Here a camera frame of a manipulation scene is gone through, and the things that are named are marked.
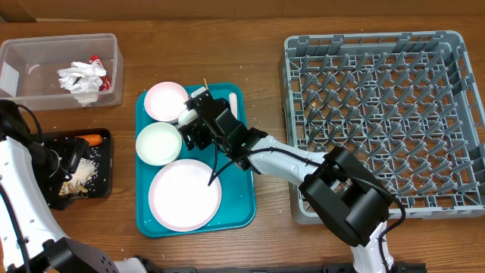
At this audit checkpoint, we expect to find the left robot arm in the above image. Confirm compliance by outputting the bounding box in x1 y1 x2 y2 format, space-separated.
1 99 154 272

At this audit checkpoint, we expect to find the orange carrot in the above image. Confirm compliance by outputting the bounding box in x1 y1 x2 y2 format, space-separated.
77 134 103 146

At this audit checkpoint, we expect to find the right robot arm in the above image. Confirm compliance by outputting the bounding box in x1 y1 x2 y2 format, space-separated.
177 87 405 272

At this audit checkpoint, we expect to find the white paper cup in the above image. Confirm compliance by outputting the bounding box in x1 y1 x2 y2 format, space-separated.
177 87 207 127

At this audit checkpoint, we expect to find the clear plastic bin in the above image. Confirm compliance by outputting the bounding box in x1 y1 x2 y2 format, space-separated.
1 33 124 111

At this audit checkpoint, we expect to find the white plastic fork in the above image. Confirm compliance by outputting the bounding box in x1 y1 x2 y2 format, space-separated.
229 93 238 119

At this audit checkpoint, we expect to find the pale green bowl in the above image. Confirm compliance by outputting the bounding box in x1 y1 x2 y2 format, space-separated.
136 122 182 166

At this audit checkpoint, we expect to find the white napkin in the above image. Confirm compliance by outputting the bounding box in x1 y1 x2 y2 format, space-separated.
57 61 106 107

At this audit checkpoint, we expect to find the black waste tray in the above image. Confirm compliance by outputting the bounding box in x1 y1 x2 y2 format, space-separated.
42 128 114 199

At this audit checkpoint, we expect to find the rice and nuts pile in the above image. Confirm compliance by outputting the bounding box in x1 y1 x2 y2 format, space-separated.
59 158 98 196

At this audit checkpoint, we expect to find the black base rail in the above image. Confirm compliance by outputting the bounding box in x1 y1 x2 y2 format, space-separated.
147 262 428 273

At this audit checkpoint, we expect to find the pink bowl with food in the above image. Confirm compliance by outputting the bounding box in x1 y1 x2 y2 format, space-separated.
144 81 189 124

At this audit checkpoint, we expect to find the teal serving tray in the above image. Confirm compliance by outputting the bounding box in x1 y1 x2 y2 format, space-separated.
136 83 256 238

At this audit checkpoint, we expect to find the grey dishwasher rack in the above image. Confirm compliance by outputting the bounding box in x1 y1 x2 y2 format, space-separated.
280 30 484 219

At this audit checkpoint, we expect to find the red foil wrapper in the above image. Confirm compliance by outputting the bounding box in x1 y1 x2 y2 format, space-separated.
89 55 111 92

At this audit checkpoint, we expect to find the pink round plate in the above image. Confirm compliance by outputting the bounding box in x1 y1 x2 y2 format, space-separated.
148 159 222 232

